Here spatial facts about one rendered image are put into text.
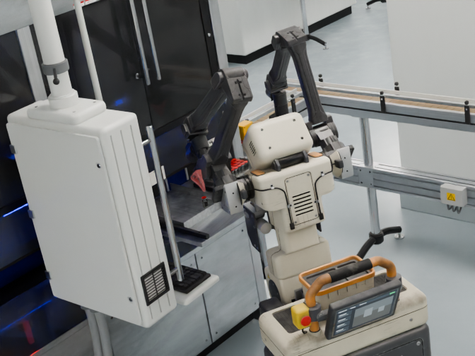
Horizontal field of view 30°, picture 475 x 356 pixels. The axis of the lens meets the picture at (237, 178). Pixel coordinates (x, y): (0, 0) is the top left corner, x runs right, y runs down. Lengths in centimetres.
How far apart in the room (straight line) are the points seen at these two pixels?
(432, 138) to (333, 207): 82
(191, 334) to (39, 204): 123
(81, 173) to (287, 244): 78
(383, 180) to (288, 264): 155
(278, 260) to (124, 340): 93
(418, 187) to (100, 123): 214
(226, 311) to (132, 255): 136
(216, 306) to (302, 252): 107
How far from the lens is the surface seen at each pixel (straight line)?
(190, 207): 374
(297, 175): 306
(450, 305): 450
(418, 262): 487
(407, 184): 458
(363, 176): 472
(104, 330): 341
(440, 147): 513
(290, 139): 307
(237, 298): 432
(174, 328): 405
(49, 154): 304
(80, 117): 290
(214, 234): 349
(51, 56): 294
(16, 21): 326
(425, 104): 438
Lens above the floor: 245
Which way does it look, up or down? 23 degrees down
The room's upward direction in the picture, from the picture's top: 10 degrees counter-clockwise
